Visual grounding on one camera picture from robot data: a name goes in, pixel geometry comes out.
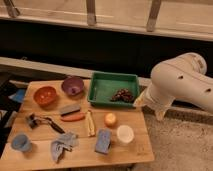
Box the pale yellow banana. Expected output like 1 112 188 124
85 110 96 137

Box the blue crumpled cloth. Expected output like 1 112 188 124
50 132 78 163

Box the orange carrot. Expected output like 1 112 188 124
60 113 85 122

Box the orange fruit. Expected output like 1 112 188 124
104 113 117 127

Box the black handled tool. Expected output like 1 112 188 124
26 114 64 134

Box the blue cup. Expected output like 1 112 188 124
11 134 32 152

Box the blue object at table edge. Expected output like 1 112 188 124
10 89 26 103

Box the dark grape bunch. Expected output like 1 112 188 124
111 89 134 103

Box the purple bowl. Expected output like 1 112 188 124
61 76 84 96

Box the blue sponge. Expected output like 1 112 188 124
95 129 111 154

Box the orange bowl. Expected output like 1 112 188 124
33 86 57 107

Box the green plastic tray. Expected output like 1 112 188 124
87 72 140 108

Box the white cup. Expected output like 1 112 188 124
116 125 134 144

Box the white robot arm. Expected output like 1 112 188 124
133 52 213 121

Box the grey eraser block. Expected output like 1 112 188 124
59 104 81 115

